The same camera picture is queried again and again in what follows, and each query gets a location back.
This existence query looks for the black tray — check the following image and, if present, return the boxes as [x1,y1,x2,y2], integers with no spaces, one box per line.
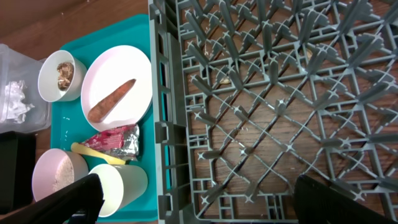
[1,131,36,215]

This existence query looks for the orange carrot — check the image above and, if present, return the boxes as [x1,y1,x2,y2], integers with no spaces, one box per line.
[87,79,136,123]

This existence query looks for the pink bowl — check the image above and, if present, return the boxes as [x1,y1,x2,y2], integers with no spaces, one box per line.
[32,148,88,202]

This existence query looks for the crumpled white tissue in bin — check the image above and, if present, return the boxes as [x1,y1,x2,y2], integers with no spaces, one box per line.
[1,80,35,124]

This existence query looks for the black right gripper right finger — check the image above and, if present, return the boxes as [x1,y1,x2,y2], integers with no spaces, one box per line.
[294,175,395,224]

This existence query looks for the white round plate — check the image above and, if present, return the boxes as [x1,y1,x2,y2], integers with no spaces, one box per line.
[80,45,152,131]

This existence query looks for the clear plastic bin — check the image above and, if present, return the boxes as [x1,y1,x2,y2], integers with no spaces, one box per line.
[1,44,51,133]

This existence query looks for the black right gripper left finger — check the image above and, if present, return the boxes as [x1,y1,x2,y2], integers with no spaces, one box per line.
[1,174,104,224]

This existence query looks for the small white bowl with scraps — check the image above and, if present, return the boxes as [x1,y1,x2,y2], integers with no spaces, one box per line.
[38,50,87,103]

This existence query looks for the yellow plastic spoon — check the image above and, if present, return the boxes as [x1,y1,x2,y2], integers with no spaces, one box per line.
[71,142,126,165]

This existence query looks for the grey dishwasher rack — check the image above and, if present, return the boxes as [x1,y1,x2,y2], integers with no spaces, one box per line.
[148,0,397,223]

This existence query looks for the pale green cup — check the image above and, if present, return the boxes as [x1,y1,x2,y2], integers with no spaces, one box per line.
[89,164,149,218]

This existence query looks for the red foil snack wrapper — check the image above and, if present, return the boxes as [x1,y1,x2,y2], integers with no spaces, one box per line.
[80,124,140,161]

